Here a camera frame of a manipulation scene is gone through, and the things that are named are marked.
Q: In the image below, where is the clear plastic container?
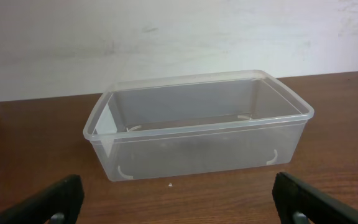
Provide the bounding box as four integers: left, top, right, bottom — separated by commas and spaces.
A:
83, 70, 314, 182

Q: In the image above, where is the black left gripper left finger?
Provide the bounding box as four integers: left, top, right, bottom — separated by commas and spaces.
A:
0, 175, 85, 224

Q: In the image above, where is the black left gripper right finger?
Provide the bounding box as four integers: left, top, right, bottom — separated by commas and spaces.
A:
272, 172, 358, 224

